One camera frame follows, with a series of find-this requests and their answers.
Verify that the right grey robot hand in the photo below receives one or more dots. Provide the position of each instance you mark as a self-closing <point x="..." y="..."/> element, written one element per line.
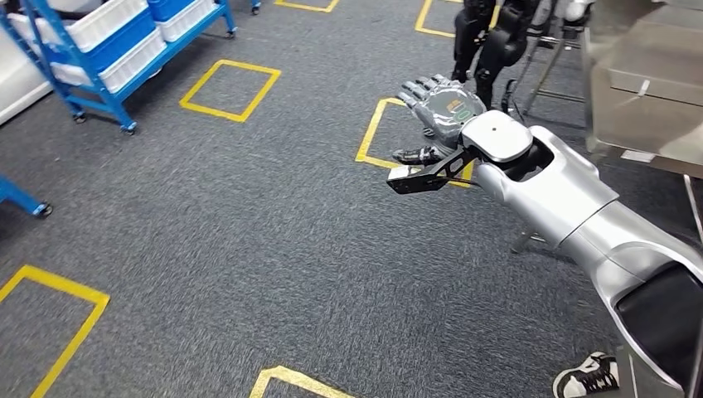
<point x="445" y="110"/>

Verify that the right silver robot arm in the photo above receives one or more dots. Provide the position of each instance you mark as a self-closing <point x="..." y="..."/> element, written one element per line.
<point x="560" y="187"/>

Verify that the stainless steel workbench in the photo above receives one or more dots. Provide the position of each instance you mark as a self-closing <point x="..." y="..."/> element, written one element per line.
<point x="596" y="82"/>

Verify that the blue wheeled shelf rack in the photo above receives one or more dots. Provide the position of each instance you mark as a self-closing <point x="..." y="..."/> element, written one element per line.
<point x="104" y="96"/>
<point x="255" y="4"/>
<point x="16" y="195"/>

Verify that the black humanoid robot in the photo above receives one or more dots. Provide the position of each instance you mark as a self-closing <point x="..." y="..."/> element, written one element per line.
<point x="494" y="44"/>

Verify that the white plastic bin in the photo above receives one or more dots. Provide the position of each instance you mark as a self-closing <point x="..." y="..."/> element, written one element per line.
<point x="189" y="24"/>
<point x="99" y="22"/>
<point x="137" y="68"/>

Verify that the blue plastic bin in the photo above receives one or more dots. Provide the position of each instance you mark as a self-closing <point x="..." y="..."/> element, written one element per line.
<point x="170" y="8"/>
<point x="121" y="46"/>

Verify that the black white sneaker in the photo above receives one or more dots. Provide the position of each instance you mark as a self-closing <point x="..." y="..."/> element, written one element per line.
<point x="587" y="379"/>

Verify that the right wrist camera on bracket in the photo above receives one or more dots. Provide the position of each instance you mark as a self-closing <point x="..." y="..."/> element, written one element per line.
<point x="417" y="184"/>

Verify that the steel frame stand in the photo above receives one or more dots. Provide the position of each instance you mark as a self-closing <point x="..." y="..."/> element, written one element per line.
<point x="560" y="96"/>

